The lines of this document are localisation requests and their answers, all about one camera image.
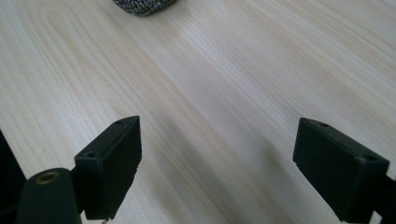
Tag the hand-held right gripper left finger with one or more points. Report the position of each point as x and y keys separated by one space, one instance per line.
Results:
x=107 y=174

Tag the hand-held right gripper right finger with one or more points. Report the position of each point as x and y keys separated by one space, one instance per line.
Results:
x=336 y=174

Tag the grey speckled knitted cloth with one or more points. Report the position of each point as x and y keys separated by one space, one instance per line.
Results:
x=144 y=6

